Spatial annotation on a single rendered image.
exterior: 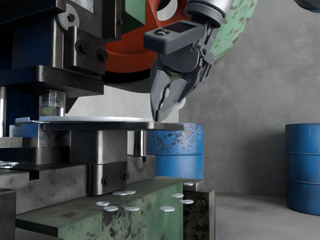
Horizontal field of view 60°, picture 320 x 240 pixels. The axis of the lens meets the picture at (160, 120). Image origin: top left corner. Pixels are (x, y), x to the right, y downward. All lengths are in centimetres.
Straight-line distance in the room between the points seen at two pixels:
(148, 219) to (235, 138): 332
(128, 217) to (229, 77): 353
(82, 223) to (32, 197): 9
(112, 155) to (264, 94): 336
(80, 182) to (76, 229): 14
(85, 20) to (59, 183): 36
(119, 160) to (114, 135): 5
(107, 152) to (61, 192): 11
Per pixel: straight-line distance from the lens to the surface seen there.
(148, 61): 93
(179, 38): 44
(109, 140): 54
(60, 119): 46
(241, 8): 90
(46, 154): 57
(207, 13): 50
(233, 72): 393
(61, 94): 67
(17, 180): 45
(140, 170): 69
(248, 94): 384
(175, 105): 48
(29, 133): 61
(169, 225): 65
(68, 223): 40
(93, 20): 70
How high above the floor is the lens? 76
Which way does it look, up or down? 3 degrees up
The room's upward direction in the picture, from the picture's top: straight up
